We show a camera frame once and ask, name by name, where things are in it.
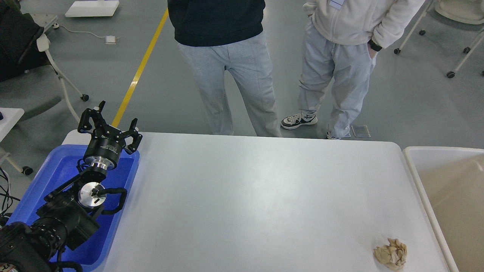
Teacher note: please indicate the white flat board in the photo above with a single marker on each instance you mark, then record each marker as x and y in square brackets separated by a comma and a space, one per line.
[92, 8]

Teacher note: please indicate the grey office chair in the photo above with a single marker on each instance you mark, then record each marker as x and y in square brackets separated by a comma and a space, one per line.
[30, 79]

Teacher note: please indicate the white rolling chair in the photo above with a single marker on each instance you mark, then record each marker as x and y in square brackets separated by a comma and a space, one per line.
[466, 15]

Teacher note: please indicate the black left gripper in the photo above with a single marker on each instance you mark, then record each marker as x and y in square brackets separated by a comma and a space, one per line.
[104, 147]

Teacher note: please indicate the person in grey sweatpants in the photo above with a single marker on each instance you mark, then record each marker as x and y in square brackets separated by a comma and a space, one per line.
[218, 36]

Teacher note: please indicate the white side table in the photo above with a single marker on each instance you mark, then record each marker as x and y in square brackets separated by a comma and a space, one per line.
[10, 117]

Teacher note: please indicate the white power adapter with cable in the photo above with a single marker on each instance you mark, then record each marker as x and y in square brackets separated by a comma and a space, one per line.
[108, 40]

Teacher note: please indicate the person in white fleece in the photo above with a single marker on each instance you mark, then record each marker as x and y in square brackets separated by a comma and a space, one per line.
[341, 41]

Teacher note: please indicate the beige plastic bin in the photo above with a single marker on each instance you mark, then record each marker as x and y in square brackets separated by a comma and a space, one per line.
[450, 182]

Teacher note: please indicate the crumpled brown paper ball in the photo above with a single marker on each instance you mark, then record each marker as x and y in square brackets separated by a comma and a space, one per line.
[393, 256]

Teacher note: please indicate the blue plastic bin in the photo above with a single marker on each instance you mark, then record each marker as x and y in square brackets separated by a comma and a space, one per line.
[60, 166]

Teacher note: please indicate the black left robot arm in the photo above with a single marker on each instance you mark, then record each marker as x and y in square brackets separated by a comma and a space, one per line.
[69, 215]

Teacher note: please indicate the right metal floor plate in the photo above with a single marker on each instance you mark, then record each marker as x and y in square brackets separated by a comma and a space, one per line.
[361, 131]

